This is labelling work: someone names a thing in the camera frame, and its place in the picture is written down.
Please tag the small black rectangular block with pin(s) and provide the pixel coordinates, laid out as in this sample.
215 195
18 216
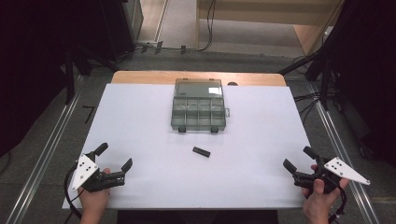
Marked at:
201 151

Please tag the person's right hand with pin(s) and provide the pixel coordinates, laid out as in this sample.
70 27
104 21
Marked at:
317 205

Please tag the wooden table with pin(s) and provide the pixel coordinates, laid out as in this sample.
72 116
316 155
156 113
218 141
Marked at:
146 77

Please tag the clear plastic compartment box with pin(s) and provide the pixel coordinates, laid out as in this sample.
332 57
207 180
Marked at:
198 107

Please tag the black curtain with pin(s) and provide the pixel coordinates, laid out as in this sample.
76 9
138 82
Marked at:
31 62
367 77

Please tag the person's left hand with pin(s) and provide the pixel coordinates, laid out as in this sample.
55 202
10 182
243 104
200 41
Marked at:
93 202

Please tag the white board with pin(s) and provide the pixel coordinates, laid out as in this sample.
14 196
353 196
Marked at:
155 174

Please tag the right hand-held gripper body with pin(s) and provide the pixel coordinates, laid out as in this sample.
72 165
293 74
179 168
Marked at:
337 168

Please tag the metal floor rail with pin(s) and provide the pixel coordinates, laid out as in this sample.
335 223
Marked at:
339 146
40 165

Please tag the wooden cabinet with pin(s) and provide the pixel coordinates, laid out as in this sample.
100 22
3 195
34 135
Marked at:
267 12

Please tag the black stand leg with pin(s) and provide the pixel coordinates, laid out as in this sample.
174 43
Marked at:
69 77
299 63

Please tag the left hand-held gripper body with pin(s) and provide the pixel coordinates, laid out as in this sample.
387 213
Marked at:
84 168

